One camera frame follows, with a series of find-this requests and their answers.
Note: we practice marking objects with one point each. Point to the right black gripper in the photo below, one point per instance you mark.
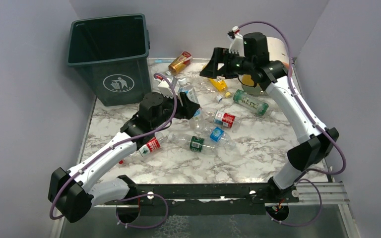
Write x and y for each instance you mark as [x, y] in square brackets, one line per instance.
[225, 63]

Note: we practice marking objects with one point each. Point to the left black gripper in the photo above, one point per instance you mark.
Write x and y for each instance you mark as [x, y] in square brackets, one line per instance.
[182, 107]

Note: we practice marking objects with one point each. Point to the clear bottle dark green label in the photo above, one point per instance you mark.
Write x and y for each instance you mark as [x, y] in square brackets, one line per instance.
[194, 143]

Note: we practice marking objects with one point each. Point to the clear bottle red white label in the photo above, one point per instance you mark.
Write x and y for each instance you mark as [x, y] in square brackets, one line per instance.
[222, 118]

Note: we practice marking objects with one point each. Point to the green tinted plastic bottle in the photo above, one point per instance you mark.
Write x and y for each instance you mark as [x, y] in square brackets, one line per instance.
[255, 105]

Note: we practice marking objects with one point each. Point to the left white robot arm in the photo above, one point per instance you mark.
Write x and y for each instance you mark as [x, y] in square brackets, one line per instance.
[75, 191]

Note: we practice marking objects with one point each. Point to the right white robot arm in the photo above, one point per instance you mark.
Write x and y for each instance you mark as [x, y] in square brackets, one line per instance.
[315, 139]

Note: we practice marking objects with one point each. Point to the dark green trash bin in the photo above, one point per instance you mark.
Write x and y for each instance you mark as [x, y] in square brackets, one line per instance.
[110, 54]

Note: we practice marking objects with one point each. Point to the yellow plastic bottle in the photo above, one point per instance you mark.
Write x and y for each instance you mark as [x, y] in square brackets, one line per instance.
[220, 85]

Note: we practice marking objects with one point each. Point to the small white cap bottle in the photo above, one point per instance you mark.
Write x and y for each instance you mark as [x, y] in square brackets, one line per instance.
[218, 98]

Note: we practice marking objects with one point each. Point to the clear bottle red green label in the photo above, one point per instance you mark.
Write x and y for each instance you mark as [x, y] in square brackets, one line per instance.
[148, 149]

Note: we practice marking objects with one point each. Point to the amber red-label bottle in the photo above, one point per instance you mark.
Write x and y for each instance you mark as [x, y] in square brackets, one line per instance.
[180, 63]

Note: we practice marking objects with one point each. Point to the cream cylindrical drum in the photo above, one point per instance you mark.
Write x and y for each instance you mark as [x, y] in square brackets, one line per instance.
[277, 51]

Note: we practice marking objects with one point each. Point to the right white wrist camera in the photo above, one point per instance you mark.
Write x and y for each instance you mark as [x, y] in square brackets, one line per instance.
[237, 42]

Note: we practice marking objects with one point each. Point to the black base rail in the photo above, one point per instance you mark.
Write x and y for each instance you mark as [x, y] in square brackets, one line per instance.
[200, 199]

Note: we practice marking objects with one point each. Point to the aluminium frame rail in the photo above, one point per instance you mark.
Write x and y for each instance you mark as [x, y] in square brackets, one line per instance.
[331, 193]

